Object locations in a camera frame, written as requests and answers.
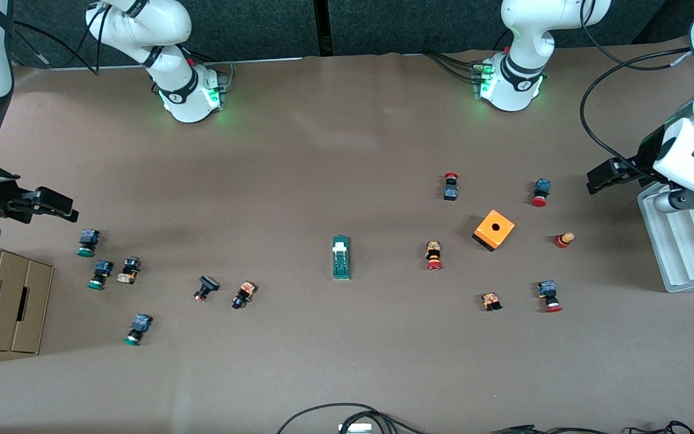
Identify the black square-head switch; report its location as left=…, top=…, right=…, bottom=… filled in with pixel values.
left=193, top=275, right=220, bottom=303

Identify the black vertical post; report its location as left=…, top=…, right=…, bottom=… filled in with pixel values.
left=314, top=0, right=334, bottom=57

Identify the black cable with connector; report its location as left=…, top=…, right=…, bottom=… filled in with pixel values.
left=492, top=420, right=694, bottom=434

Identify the grey ribbed plastic tray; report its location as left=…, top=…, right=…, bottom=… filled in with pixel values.
left=637, top=181, right=694, bottom=294

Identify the black looped cable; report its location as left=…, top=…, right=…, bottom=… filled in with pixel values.
left=277, top=403, right=427, bottom=434

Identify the orange button enclosure box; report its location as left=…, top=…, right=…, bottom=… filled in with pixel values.
left=472, top=209, right=515, bottom=252

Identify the green load switch white lever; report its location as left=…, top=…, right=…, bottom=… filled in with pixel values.
left=331, top=235, right=352, bottom=280

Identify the green mushroom push button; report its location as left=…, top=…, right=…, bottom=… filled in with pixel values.
left=123, top=313, right=153, bottom=347
left=77, top=228, right=101, bottom=258
left=87, top=260, right=114, bottom=291

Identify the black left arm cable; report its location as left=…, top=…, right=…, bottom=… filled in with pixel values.
left=580, top=0, right=692, bottom=175

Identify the black push button orange block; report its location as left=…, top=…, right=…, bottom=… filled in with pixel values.
left=231, top=280, right=257, bottom=310

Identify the black selector switch orange block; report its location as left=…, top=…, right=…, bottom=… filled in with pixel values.
left=116, top=256, right=142, bottom=285

